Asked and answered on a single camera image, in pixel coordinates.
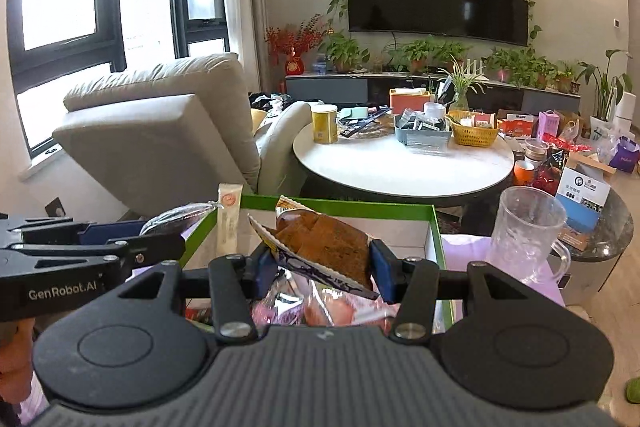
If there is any purple floral tablecloth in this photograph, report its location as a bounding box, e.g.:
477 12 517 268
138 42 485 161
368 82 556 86
14 225 566 425

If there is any beige stick sachet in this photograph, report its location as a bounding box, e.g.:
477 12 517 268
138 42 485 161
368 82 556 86
216 183 243 257

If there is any tv console cabinet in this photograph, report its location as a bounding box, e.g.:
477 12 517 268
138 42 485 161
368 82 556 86
284 71 582 115

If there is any green slipper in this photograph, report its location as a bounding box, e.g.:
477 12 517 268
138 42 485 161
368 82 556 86
625 377 640 404

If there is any red flower vase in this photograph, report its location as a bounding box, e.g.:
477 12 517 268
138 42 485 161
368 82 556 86
265 14 326 76

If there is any person's left hand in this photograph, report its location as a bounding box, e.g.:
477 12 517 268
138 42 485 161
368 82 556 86
0 319 35 404

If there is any white round coffee table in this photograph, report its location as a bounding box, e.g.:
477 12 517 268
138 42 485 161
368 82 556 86
293 126 514 202

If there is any brown cake snack pack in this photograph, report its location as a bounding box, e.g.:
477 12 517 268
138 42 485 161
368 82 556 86
247 196 378 300

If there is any dark round side table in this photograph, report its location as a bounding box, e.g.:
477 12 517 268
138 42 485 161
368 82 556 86
558 190 634 306

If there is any purple gift bag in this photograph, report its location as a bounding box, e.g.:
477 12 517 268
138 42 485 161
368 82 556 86
610 135 640 173

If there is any clear glass pitcher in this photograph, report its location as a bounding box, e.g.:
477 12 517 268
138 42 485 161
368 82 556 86
486 186 572 284

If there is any white blue carton box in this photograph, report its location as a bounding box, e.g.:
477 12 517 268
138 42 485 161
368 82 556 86
555 152 616 251

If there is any yellow woven basket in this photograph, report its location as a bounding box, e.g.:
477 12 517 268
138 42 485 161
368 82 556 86
447 110 499 148

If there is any dark prune snack bag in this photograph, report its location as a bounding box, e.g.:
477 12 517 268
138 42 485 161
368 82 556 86
252 270 305 327

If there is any grey blue storage tray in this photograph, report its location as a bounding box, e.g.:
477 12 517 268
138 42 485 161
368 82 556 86
394 115 451 150

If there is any orange tissue box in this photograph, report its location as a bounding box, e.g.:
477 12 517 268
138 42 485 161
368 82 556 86
390 88 434 115

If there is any green cardboard box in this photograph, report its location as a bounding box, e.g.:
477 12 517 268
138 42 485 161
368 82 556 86
177 193 457 333

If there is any yellow tin can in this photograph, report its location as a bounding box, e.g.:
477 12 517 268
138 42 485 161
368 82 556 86
311 104 338 144

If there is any tall leafy potted plant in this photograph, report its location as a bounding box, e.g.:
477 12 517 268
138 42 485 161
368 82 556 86
577 49 632 133

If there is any beige sofa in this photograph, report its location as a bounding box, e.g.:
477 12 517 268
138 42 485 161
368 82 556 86
53 53 311 217

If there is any clear candy snack bag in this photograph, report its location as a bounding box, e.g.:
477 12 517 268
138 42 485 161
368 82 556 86
139 200 222 236

